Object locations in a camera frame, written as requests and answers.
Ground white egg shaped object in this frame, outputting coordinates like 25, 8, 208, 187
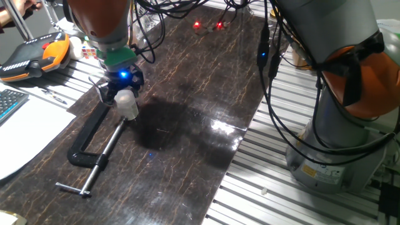
68, 36, 84, 61

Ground black metal C-clamp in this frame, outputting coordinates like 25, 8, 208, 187
55, 99, 131, 198

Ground clear jar with white powder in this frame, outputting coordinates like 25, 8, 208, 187
114, 101, 140, 121

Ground forearm in dark red sleeve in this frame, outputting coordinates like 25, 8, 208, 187
0, 7, 16, 34

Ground open cardboard box wooden blocks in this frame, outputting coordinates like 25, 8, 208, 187
292, 46, 313, 69

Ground small circuit board red light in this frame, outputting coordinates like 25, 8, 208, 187
192, 20, 226, 34

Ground dark marble pattern mat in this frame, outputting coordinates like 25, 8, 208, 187
0, 4, 276, 225

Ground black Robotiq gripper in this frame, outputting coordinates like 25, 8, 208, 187
99, 64, 145, 106

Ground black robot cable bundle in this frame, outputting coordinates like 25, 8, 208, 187
129, 0, 400, 166

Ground black box device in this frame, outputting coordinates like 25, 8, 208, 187
377, 182, 400, 219

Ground Rubik's cube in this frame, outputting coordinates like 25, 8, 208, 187
81, 45, 98, 60

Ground orange black teach pendant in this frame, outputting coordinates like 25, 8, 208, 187
0, 31, 71, 83

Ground person's bare hand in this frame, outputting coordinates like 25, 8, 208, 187
14, 0, 42, 15

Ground black computer keyboard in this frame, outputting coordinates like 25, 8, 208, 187
0, 88, 30, 124

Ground dark pen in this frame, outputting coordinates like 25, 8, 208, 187
40, 89, 68, 105

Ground large white paper sheet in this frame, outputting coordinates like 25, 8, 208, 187
0, 82, 77, 181

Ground green wrist mount plate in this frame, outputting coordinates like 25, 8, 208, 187
96, 46, 138, 67

